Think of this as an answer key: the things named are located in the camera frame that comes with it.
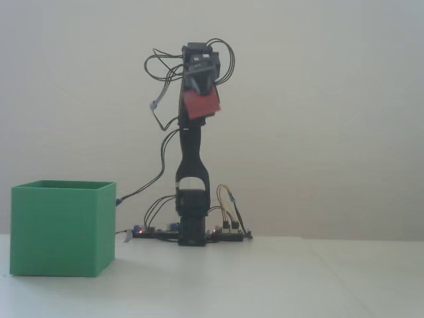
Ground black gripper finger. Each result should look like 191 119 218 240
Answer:
194 72 217 97
184 75 199 95

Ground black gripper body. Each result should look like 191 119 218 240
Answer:
181 41 221 80

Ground red rectangular block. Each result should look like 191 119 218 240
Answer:
183 86 222 120

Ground green plastic bin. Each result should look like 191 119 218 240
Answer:
9 180 117 278

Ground controller board with jumper pins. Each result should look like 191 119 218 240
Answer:
207 223 254 242

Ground controller board with blue parts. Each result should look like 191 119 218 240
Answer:
132 224 182 240

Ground black servo cable loop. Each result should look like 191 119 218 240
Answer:
207 38 237 83
143 195 176 229

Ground black cable with white connector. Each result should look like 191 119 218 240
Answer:
144 48 185 133

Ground coloured jumper wires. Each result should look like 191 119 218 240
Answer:
215 184 239 230

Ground black cable with blue tip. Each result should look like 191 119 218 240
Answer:
227 188 252 238

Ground black cable with blue plug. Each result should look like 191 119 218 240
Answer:
115 127 182 207

